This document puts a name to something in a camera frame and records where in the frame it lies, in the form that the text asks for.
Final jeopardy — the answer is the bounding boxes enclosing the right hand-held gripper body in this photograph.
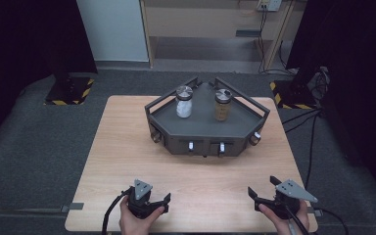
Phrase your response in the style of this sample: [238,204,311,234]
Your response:
[254,178,319,220]

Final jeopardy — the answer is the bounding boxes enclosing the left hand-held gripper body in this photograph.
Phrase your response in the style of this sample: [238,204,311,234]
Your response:
[125,178,170,219]

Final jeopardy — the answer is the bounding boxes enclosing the dark grey corner rack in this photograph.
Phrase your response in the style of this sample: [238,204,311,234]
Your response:
[144,76,271,159]

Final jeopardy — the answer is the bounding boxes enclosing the brown powder spice jar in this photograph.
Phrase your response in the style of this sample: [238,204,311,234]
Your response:
[213,88,234,122]

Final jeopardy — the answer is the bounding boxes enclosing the white powder spice jar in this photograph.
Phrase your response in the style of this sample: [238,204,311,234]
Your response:
[174,85,195,119]

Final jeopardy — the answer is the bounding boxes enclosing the person's left hand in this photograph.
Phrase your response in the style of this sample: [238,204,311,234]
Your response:
[118,196,166,235]

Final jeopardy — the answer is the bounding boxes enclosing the person's right hand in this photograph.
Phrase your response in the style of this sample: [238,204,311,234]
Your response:
[258,199,311,235]

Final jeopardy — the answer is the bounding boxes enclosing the grey tape strip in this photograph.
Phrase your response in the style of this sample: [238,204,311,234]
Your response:
[307,207,324,218]
[61,202,85,213]

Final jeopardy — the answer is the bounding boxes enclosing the striped black stand base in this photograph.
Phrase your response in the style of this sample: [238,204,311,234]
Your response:
[269,79,319,111]
[44,76,95,106]

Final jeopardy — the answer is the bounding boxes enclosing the black curtain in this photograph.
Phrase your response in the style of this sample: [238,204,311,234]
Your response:
[0,0,98,151]
[287,0,376,207]

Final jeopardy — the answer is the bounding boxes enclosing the grey flat plate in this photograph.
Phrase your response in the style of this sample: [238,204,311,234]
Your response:
[235,29,262,38]

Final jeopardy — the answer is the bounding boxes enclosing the white panel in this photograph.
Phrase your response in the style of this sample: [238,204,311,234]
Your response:
[76,0,150,63]

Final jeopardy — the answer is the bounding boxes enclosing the wooden shelf unit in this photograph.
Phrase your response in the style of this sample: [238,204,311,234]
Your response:
[139,0,297,71]

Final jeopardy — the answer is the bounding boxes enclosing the right hand-held gripper cable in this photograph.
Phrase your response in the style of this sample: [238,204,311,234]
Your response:
[285,206,311,235]

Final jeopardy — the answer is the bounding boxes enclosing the hand-held gripper cable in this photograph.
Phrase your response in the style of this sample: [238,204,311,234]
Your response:
[101,190,132,235]
[285,206,311,235]

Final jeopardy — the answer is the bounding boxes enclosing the left hand-held gripper cable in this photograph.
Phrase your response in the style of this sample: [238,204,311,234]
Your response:
[101,190,132,235]

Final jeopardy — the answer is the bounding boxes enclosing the long black floor cable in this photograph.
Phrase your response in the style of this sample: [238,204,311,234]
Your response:
[282,109,323,190]

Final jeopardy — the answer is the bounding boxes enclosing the black socket cables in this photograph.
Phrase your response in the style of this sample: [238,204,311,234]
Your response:
[257,6,296,76]

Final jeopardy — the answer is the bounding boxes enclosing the white wall socket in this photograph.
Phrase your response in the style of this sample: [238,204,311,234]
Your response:
[258,0,283,13]

